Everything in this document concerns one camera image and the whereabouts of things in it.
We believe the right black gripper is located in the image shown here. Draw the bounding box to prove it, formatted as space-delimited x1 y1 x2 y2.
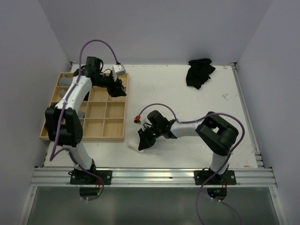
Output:
138 125 162 149

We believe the black underwear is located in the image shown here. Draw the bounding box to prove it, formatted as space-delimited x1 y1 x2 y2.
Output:
186 58 216 90

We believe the white underwear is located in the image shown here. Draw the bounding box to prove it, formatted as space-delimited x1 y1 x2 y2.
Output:
128 139 144 153

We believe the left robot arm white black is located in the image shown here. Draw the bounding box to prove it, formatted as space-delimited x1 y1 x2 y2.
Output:
45 57 126 186

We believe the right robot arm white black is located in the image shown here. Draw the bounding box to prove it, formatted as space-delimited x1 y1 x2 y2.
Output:
135 110 241 184

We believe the grey rolled underwear top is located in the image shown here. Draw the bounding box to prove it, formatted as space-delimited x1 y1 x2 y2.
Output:
58 75 73 87

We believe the grey rolled underwear second row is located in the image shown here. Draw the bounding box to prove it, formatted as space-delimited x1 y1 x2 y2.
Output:
59 89 67 98

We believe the wooden compartment tray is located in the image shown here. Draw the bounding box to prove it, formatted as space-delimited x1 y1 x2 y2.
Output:
39 72 129 141

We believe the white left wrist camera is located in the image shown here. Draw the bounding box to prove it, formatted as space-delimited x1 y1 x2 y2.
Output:
112 64 126 77

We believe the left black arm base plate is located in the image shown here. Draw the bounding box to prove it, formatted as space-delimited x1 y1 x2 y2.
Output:
68 170 112 185

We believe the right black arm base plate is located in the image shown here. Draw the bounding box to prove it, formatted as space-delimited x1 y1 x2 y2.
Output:
194 168 237 186

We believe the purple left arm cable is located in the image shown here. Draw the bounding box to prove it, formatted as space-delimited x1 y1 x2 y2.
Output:
49 39 120 201

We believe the aluminium mounting rail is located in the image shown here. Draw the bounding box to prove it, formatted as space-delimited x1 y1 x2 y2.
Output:
30 167 277 188

